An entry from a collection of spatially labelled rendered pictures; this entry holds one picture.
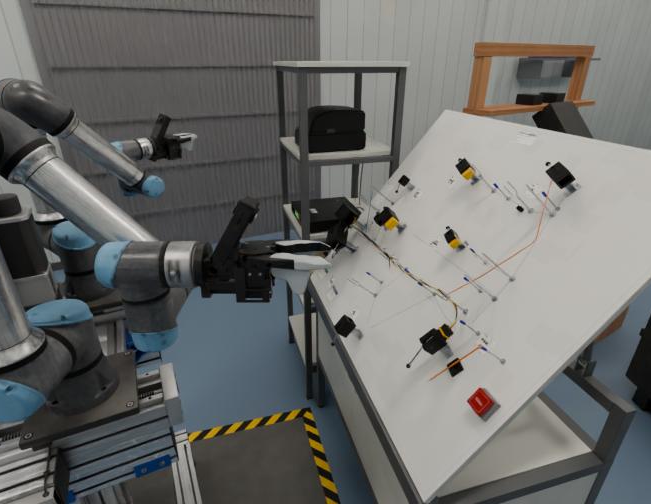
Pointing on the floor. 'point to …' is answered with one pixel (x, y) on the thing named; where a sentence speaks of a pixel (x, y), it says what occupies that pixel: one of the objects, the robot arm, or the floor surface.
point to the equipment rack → (306, 332)
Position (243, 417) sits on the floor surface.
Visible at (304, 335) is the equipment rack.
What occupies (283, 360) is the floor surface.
